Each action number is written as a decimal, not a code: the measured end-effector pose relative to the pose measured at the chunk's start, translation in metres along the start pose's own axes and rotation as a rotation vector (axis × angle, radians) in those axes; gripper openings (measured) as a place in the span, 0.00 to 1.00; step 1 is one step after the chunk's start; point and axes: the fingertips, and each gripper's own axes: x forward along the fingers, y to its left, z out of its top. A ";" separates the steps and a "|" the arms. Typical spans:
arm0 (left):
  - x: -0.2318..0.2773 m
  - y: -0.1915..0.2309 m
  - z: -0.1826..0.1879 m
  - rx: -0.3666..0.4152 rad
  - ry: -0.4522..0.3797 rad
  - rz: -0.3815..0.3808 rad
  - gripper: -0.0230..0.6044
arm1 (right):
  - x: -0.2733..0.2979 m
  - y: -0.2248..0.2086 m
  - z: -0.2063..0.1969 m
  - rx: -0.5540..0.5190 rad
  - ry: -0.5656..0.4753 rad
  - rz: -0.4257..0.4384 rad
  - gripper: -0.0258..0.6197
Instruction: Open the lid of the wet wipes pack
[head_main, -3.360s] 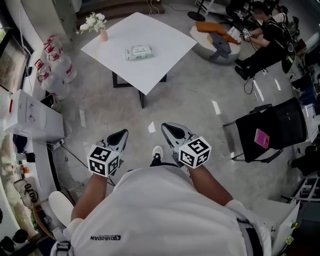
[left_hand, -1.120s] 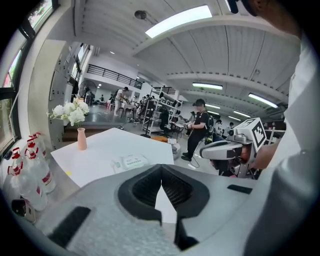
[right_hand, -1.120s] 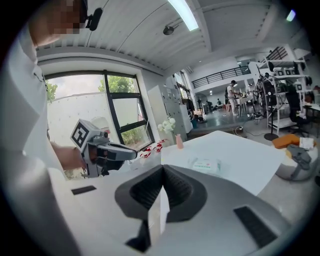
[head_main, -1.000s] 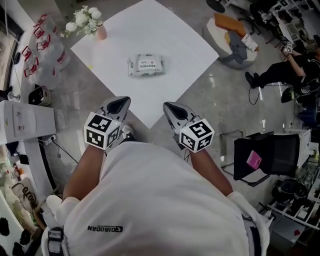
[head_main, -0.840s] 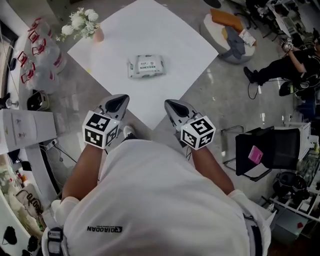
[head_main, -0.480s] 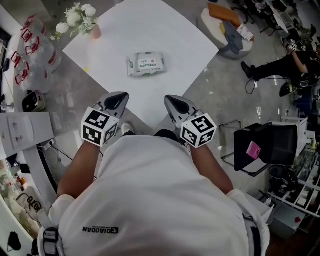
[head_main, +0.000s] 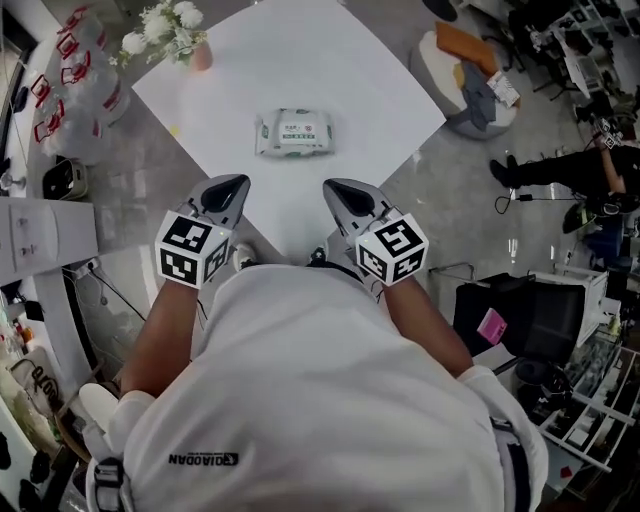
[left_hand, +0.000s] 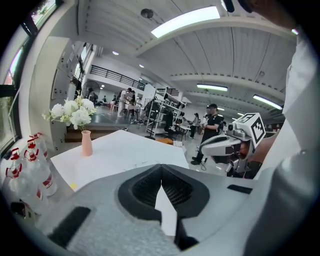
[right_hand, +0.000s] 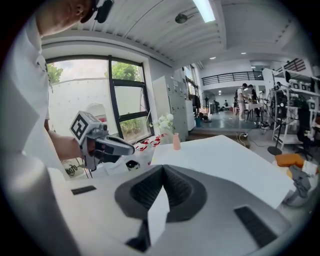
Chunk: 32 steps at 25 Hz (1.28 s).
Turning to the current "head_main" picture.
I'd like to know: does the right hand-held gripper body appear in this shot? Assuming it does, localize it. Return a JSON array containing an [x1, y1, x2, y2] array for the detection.
[[345, 202, 430, 287]]

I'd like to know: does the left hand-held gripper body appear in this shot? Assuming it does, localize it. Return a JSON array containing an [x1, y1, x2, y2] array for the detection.
[[154, 200, 235, 290]]

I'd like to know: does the white wet wipe pack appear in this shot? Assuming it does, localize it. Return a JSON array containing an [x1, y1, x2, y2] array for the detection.
[[253, 107, 335, 160]]

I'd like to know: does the wet wipes pack label flap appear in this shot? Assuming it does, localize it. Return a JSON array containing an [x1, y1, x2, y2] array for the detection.
[[278, 121, 319, 145]]

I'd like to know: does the person's left forearm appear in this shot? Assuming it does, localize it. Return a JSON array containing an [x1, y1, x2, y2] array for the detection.
[[119, 277, 207, 401]]

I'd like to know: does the person's right forearm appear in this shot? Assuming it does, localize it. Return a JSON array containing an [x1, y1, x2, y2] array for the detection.
[[382, 277, 474, 386]]

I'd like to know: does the person's left white shoe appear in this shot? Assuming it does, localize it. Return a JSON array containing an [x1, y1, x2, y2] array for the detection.
[[232, 242, 258, 272]]

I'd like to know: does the round grey pouf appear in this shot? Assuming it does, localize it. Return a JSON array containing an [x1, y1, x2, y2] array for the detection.
[[408, 22, 521, 140]]

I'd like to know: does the pink vase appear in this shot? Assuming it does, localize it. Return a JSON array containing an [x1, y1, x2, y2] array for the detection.
[[189, 39, 215, 72]]

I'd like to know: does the pink box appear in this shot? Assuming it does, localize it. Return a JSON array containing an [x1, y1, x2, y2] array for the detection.
[[477, 307, 509, 346]]

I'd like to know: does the white square table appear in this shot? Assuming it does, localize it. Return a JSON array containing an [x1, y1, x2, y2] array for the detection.
[[130, 0, 448, 261]]

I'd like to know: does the grey cloth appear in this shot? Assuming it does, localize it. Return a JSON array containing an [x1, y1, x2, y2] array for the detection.
[[459, 62, 501, 132]]

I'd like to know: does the small bin with black bag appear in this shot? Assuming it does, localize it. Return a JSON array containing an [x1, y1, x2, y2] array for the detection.
[[42, 156, 87, 201]]

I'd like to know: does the large white cardboard box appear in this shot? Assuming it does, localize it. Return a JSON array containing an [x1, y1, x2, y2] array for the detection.
[[0, 196, 99, 289]]

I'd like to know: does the black office chair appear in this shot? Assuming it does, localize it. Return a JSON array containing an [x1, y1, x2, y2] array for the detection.
[[452, 272, 586, 364]]

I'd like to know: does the white flower bouquet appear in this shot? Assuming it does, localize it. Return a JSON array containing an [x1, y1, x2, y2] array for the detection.
[[108, 0, 209, 69]]

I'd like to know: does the person's white t-shirt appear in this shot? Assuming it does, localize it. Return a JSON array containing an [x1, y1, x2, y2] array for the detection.
[[84, 262, 549, 512]]

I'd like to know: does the orange cushion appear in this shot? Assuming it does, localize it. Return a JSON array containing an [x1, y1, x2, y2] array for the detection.
[[434, 20, 501, 76]]

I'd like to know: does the white round stool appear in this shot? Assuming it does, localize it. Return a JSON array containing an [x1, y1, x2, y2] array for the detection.
[[78, 382, 121, 436]]

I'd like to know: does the beige printed tote bag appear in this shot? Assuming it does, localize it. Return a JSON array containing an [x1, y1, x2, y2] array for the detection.
[[9, 348, 66, 416]]

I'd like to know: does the white shelf unit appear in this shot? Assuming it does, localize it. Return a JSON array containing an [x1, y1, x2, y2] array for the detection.
[[537, 344, 640, 474]]

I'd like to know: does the black floor cable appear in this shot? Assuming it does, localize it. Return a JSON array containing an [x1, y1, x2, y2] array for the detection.
[[494, 192, 591, 216]]

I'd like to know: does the white strap with buckle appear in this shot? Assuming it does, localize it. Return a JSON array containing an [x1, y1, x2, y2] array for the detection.
[[84, 457, 126, 512]]

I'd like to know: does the dark shoulder strap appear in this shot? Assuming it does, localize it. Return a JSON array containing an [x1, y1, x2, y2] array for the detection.
[[489, 417, 531, 512]]

